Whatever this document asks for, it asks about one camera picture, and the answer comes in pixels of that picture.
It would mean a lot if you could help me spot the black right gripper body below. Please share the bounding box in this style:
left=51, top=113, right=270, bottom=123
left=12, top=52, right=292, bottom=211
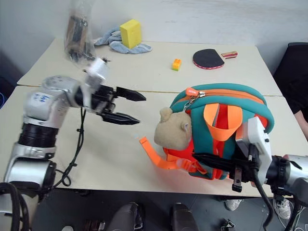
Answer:
left=228, top=156, right=262, bottom=184

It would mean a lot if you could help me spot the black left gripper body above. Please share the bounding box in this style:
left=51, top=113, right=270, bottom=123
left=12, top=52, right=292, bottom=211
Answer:
left=90, top=84, right=118, bottom=116

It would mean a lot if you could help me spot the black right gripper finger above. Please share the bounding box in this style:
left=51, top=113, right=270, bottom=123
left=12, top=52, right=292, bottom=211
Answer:
left=192, top=153, right=238, bottom=170

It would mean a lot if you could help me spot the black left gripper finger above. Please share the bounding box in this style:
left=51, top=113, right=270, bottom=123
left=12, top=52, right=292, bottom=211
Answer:
left=101, top=112, right=141, bottom=126
left=115, top=86, right=147, bottom=102

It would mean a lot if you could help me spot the orange and teal backpack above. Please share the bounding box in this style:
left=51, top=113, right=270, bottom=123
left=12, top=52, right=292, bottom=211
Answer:
left=139, top=83, right=275, bottom=181

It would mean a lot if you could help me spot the yellow box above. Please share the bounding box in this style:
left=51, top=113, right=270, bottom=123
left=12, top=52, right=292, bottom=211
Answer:
left=119, top=19, right=142, bottom=49

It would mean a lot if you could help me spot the white sneaker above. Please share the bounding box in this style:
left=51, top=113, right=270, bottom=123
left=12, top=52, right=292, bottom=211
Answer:
left=272, top=197, right=292, bottom=220
left=224, top=198, right=244, bottom=212

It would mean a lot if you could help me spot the beige plush bear head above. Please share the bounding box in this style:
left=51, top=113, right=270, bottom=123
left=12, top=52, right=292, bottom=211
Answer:
left=154, top=107, right=193, bottom=148

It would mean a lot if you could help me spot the yellow orange green toy block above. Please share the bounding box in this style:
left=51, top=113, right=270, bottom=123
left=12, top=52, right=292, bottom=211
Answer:
left=171, top=58, right=182, bottom=72

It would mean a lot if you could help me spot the light blue towel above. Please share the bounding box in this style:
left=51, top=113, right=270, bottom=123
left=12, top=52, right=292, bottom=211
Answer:
left=93, top=26, right=153, bottom=55

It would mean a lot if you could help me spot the dark rounded shape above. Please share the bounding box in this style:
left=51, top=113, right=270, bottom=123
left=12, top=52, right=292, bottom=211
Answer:
left=170, top=203, right=198, bottom=231
left=105, top=202, right=145, bottom=231

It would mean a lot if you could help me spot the clear plastic bag with items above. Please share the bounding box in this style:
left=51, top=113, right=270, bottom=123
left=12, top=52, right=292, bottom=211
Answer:
left=63, top=0, right=96, bottom=64

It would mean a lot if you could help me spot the black table tennis paddle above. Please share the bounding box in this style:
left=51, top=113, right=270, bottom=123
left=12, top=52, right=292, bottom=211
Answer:
left=192, top=49, right=239, bottom=71

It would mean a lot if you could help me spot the person in black clothes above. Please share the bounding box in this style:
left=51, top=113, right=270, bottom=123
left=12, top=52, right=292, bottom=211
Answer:
left=273, top=42, right=308, bottom=142

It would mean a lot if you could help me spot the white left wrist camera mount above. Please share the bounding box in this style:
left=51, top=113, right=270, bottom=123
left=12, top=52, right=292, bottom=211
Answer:
left=83, top=57, right=109, bottom=90

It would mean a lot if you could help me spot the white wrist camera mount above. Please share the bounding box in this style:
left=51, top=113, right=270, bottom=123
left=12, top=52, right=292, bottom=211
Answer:
left=235, top=116, right=273, bottom=180
left=83, top=57, right=109, bottom=90

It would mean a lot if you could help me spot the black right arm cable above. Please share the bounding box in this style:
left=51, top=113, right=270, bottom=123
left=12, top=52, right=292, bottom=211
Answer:
left=247, top=143, right=275, bottom=231

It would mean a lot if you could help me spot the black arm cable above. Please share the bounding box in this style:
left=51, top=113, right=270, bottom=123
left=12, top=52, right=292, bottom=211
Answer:
left=247, top=143, right=275, bottom=231
left=53, top=107, right=87, bottom=189

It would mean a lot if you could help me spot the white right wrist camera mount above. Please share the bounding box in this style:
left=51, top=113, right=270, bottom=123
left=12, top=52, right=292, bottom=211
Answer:
left=235, top=116, right=273, bottom=180

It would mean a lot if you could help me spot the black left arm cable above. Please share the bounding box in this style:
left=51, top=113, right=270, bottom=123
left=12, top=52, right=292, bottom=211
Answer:
left=53, top=107, right=87, bottom=189

